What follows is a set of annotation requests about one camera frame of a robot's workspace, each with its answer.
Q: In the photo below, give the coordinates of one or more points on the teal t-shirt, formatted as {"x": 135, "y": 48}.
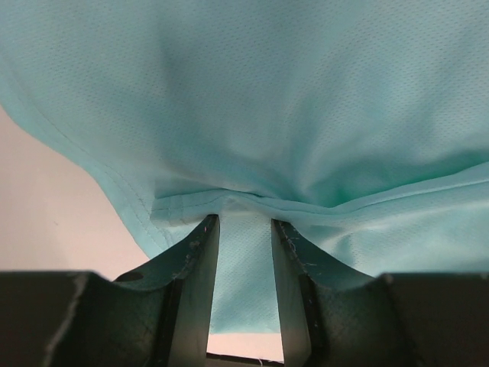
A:
{"x": 362, "y": 123}

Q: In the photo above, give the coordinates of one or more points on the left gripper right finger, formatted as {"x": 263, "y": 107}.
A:
{"x": 332, "y": 315}

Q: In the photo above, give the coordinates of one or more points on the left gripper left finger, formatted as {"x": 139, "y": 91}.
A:
{"x": 157, "y": 314}

